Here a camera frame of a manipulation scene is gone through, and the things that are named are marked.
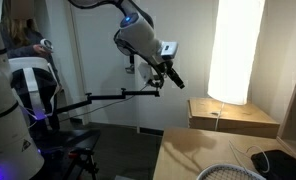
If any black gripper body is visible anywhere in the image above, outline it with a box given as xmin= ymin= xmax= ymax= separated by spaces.
xmin=154 ymin=56 xmax=176 ymax=79

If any white blue teal tennis racket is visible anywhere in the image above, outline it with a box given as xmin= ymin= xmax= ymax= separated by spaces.
xmin=196 ymin=163 xmax=267 ymax=180

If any white ring VR controller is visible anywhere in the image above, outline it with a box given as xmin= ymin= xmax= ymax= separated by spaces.
xmin=39 ymin=38 xmax=55 ymax=53

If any person's hand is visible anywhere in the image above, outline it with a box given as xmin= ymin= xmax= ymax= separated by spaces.
xmin=32 ymin=43 xmax=51 ymax=57

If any low wooden box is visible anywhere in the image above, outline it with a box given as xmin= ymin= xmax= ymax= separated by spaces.
xmin=187 ymin=96 xmax=281 ymax=139

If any black folding workbench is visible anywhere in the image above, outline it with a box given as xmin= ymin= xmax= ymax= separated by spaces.
xmin=31 ymin=129 xmax=102 ymax=180

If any person in dark jacket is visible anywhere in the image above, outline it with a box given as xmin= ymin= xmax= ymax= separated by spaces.
xmin=0 ymin=0 xmax=62 ymax=88

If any white grey wrist camera box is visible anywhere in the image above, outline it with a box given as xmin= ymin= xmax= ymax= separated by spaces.
xmin=159 ymin=40 xmax=179 ymax=61

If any white lamp cord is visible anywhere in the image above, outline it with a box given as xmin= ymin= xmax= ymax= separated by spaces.
xmin=215 ymin=102 xmax=224 ymax=132

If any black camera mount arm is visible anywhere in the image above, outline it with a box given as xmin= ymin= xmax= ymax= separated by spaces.
xmin=36 ymin=87 xmax=161 ymax=141

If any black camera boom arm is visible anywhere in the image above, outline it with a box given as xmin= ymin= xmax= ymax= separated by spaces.
xmin=56 ymin=84 xmax=149 ymax=124

